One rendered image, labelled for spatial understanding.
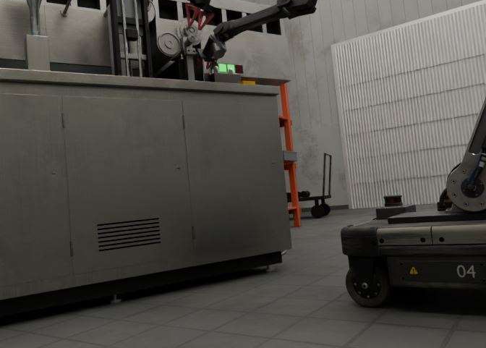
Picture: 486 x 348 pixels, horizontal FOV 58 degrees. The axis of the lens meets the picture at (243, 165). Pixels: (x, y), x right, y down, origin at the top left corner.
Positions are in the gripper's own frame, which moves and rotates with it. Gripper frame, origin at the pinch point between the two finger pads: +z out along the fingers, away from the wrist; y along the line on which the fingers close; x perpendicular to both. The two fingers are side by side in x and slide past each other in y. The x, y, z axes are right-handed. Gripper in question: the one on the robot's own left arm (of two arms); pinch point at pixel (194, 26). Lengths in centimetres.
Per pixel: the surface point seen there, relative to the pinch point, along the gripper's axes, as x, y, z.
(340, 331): 101, 21, 63
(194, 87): -6.2, -16.6, 23.9
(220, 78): -23, -53, 18
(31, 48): -67, 24, 31
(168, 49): -42, -31, 13
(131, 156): -4, 9, 57
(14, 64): -91, 17, 43
